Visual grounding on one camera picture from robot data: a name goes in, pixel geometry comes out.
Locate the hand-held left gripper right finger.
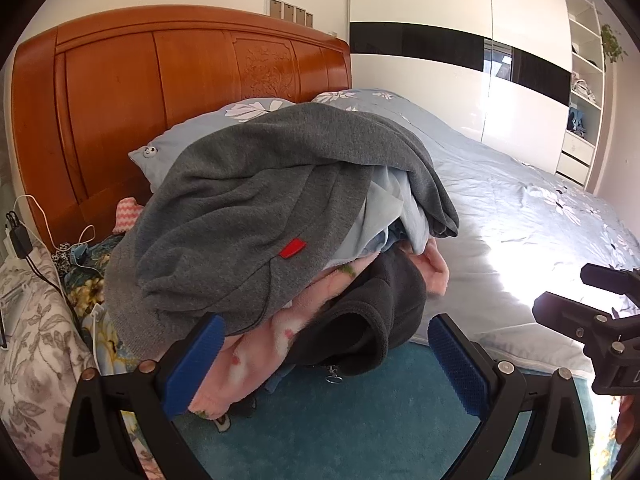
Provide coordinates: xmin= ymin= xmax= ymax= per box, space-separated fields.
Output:
xmin=427 ymin=313 xmax=593 ymax=480

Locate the person's right hand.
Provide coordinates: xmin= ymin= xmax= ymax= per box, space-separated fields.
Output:
xmin=614 ymin=394 xmax=640 ymax=447

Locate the grey knit sweater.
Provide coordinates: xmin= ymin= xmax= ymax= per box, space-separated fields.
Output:
xmin=104 ymin=102 xmax=460 ymax=361

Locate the white open shelf unit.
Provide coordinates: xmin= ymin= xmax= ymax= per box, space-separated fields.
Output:
xmin=557 ymin=0 xmax=608 ymax=191

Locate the teal plush blanket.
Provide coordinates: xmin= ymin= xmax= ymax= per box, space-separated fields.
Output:
xmin=172 ymin=340 xmax=616 ymax=480

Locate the green hanging plant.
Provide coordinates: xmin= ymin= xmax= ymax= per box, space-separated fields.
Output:
xmin=600 ymin=22 xmax=628 ymax=64

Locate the wall switch panel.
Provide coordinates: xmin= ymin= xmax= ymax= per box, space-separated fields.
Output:
xmin=265 ymin=0 xmax=315 ymax=27

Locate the black charger plug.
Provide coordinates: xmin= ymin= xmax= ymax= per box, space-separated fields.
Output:
xmin=5 ymin=212 xmax=33 ymax=260

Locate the pink fleece garment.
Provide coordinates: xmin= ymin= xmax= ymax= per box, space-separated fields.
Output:
xmin=187 ymin=245 xmax=451 ymax=421

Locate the light blue floral pillow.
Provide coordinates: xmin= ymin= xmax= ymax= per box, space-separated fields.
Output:
xmin=127 ymin=97 xmax=298 ymax=193
xmin=310 ymin=89 xmax=416 ymax=111

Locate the colourful floral cloth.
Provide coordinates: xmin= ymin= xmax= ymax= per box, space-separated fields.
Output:
xmin=62 ymin=237 xmax=166 ymax=461

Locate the grey floral bedding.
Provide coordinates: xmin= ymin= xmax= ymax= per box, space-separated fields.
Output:
xmin=0 ymin=245 xmax=166 ymax=480

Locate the white wardrobe with black stripe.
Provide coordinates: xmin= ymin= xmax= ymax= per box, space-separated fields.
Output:
xmin=349 ymin=0 xmax=573 ymax=176

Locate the blue denim garment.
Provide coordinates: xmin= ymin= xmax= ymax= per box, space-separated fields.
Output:
xmin=382 ymin=225 xmax=413 ymax=253

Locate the light blue floral quilt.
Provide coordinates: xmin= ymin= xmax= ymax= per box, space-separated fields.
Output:
xmin=350 ymin=92 xmax=640 ymax=381

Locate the pink zigzag cloth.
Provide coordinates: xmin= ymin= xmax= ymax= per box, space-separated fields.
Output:
xmin=112 ymin=197 xmax=147 ymax=235

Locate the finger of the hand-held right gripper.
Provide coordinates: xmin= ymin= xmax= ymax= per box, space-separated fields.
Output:
xmin=580 ymin=263 xmax=640 ymax=307
xmin=532 ymin=290 xmax=621 ymax=348

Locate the wooden bed headboard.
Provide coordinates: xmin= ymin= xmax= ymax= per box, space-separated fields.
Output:
xmin=11 ymin=6 xmax=353 ymax=256

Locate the leopard print cloth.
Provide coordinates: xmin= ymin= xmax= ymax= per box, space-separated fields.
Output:
xmin=52 ymin=242 xmax=77 ymax=277

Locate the white charging cable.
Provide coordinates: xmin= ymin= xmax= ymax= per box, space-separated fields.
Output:
xmin=12 ymin=195 xmax=97 ymax=261

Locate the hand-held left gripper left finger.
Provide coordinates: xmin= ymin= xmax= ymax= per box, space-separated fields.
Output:
xmin=60 ymin=312 xmax=228 ymax=480

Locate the light blue garment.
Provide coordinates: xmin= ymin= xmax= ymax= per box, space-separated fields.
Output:
xmin=330 ymin=165 xmax=432 ymax=267

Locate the black fleece garment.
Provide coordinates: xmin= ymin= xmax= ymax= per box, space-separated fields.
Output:
xmin=290 ymin=247 xmax=428 ymax=385

